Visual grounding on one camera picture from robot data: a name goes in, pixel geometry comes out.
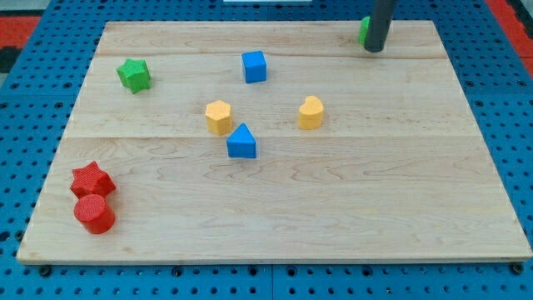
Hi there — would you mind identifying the red cylinder block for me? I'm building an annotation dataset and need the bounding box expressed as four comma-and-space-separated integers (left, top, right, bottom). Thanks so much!
73, 194, 116, 234

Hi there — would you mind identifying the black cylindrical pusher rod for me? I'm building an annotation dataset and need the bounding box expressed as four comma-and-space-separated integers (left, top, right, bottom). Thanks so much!
364, 0, 397, 53

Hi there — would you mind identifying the green circle block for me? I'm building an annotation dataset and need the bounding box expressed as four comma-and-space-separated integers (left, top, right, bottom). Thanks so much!
358, 16, 371, 45

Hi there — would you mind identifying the blue triangle block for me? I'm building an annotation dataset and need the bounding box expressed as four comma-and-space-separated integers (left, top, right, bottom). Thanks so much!
227, 123, 257, 158

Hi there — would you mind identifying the yellow heart block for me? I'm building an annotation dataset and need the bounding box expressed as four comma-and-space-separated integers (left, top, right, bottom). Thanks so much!
298, 95, 324, 130

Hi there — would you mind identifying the light wooden board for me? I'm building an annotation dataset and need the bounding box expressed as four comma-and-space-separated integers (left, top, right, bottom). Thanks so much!
17, 21, 532, 265

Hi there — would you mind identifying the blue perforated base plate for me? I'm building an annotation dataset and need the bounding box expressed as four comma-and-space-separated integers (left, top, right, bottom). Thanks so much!
1, 0, 532, 299

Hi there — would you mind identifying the red star block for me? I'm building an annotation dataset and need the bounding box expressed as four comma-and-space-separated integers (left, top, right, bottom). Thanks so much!
70, 161, 117, 199

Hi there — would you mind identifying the blue cube block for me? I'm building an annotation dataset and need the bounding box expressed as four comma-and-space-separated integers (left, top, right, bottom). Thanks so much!
242, 51, 267, 83

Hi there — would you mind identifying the yellow hexagon block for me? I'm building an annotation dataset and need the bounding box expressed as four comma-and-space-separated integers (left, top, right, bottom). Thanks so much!
205, 100, 232, 135

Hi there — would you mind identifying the green star block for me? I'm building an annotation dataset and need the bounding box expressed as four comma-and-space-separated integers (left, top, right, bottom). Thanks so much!
117, 58, 151, 94

